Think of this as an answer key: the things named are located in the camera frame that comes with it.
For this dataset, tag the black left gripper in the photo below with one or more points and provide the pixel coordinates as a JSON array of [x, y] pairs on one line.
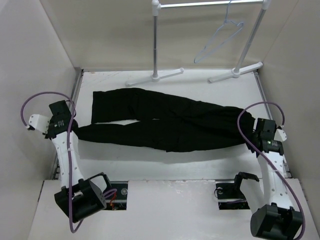
[[51, 121]]

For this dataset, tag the black trousers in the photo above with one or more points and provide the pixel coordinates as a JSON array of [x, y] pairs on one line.
[[143, 118]]

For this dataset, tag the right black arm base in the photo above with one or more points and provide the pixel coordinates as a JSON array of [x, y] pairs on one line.
[[229, 197]]

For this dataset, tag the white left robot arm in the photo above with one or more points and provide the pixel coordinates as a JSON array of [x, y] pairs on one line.
[[78, 198]]

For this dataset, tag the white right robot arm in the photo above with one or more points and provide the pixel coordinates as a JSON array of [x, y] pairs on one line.
[[273, 214]]

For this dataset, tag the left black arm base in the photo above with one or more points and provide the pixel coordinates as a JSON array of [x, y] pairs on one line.
[[116, 196]]

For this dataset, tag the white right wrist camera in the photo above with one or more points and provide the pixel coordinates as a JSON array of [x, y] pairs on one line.
[[280, 135]]

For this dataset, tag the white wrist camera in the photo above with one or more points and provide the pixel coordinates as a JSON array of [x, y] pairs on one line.
[[38, 122], [280, 135]]

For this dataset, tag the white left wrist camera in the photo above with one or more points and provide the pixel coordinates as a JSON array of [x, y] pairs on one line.
[[38, 122]]

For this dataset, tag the left aluminium table rail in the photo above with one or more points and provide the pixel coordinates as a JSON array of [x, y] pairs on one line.
[[58, 133]]

